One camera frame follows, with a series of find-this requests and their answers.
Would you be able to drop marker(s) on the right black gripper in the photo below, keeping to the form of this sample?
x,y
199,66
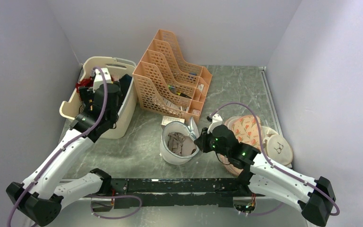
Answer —
x,y
202,142

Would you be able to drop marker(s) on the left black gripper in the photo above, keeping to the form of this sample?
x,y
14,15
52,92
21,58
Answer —
x,y
86,94

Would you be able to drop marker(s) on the white mesh laundry bag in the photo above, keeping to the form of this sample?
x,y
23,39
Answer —
x,y
190,130

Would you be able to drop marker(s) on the floral laundry bag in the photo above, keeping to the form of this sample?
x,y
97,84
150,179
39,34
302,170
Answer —
x,y
246,131

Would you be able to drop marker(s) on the taupe bra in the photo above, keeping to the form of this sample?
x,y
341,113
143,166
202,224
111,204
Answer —
x,y
180,144

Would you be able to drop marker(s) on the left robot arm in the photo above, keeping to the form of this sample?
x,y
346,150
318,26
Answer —
x,y
40,196

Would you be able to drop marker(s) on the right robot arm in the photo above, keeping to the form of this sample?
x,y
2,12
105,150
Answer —
x,y
314,198

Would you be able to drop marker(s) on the cream laundry basket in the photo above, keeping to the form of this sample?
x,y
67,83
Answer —
x,y
117,67

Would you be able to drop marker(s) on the red lace garment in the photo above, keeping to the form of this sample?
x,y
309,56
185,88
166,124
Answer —
x,y
88,82

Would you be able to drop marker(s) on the dark garment in basket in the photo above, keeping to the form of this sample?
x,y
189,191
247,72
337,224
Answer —
x,y
125,82

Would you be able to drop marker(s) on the small white box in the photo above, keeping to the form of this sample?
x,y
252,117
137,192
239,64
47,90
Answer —
x,y
167,120

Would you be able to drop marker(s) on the orange file organizer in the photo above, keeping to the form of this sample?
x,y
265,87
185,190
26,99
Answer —
x,y
167,84

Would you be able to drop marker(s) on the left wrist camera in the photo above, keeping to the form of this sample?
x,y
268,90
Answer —
x,y
101,76

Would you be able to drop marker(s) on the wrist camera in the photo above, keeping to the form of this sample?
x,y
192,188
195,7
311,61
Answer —
x,y
215,121
101,76

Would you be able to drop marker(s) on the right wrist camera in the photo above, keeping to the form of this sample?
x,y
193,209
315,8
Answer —
x,y
215,121

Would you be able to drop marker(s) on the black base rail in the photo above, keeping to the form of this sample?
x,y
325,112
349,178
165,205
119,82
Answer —
x,y
220,192

